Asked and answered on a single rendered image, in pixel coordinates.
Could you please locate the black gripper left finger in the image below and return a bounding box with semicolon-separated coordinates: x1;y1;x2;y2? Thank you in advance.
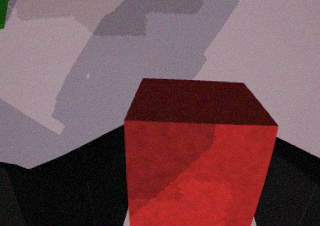
0;125;128;226

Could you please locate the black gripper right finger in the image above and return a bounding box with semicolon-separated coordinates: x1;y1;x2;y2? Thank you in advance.
255;137;320;226

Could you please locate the red block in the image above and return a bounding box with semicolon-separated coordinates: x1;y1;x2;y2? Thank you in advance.
124;78;279;226

